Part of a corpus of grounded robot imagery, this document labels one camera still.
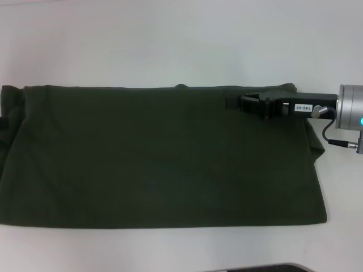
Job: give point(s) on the dark green printed t-shirt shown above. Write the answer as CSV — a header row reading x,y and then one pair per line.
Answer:
x,y
141,156

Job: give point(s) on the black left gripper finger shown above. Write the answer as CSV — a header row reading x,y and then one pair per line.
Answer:
x,y
3,122

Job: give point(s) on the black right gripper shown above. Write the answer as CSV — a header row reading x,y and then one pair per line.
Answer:
x,y
309,106

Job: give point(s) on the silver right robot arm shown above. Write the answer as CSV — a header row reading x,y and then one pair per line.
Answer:
x,y
350,107

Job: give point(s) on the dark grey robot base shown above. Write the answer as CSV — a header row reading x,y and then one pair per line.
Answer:
x,y
269,267

